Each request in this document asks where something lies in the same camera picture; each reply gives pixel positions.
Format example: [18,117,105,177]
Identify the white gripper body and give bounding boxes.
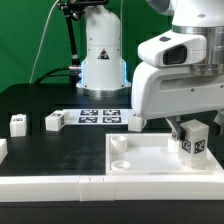
[131,62,224,120]

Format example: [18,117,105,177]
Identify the white U-shaped obstacle fence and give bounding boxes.
[0,138,224,203]

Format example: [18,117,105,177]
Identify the black cables at base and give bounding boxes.
[33,66,82,85]

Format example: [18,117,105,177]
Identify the white fiducial marker plate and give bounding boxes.
[64,109,134,125]

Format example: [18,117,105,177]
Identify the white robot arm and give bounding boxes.
[131,0,224,120]

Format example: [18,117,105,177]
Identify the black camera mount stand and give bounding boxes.
[57,0,110,66]

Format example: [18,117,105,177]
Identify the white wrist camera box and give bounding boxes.
[138,30,207,68]

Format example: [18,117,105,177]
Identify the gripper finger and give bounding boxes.
[166,116,181,140]
[212,109,224,135]

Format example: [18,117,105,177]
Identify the white cable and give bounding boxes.
[29,0,60,84]

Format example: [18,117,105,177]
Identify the white square table top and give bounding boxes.
[106,133,224,176]

